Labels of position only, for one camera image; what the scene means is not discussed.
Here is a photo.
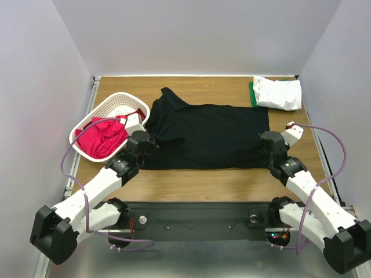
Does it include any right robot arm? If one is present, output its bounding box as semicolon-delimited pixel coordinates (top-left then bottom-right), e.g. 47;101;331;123
261;123;370;274

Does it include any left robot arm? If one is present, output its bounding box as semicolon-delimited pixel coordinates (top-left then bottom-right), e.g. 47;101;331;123
30;130;157;265

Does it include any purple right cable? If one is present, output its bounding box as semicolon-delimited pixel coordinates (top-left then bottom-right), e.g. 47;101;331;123
285;123;348;256

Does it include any purple cable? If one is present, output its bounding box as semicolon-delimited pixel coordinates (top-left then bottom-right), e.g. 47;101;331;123
285;123;348;256
60;115;155;252

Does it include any white perforated plastic basket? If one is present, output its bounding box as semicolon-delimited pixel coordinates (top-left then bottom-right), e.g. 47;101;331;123
69;92;150;163

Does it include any white folded t shirt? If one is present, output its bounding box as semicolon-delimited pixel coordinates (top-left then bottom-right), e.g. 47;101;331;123
250;76;302;111

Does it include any pink t shirt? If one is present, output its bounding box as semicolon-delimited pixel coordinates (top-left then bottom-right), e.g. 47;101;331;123
77;115;129;159

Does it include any black t shirt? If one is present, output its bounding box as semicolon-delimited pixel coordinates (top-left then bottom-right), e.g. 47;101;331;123
143;87;270;170

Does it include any green folded t shirt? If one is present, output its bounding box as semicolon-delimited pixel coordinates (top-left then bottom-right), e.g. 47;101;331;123
249;76;290;110

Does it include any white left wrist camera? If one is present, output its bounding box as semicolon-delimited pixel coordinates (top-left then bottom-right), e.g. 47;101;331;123
125;113;145;136

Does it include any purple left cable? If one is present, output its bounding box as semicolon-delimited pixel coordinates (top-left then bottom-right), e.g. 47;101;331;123
60;115;155;252

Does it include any dark red t shirt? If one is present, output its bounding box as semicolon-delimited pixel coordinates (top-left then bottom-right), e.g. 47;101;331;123
133;108;146;122

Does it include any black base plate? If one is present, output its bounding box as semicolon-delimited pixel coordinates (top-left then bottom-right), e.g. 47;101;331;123
95;202;293;243

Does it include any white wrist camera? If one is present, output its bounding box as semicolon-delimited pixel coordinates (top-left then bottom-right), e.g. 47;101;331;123
125;113;145;136
281;123;304;148

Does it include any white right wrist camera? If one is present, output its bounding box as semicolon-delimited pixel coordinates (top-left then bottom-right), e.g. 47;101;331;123
281;123;304;148

